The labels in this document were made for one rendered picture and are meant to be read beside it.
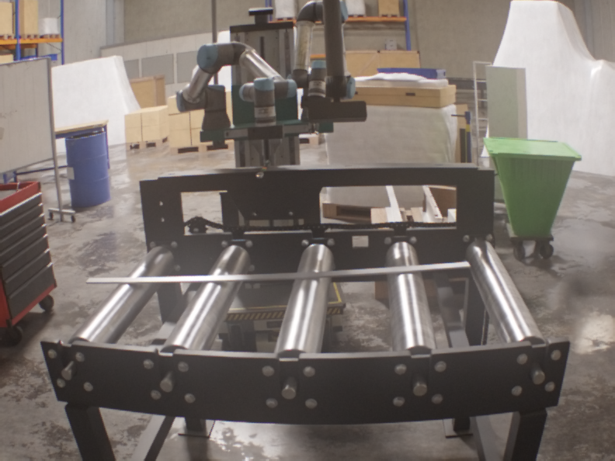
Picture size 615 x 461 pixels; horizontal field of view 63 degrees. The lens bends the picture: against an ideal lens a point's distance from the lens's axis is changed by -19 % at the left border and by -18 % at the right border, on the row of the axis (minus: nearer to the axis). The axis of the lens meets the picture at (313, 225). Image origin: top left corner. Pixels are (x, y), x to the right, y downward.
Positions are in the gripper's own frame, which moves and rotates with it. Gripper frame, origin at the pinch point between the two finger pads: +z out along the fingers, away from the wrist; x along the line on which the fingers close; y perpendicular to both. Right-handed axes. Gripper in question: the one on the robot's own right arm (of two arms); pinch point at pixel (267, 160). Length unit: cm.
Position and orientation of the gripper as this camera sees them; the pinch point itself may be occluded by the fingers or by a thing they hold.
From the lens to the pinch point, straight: 225.8
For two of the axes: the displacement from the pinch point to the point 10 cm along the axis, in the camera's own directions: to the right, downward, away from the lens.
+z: 0.5, 9.6, 2.8
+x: 10.0, -0.2, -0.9
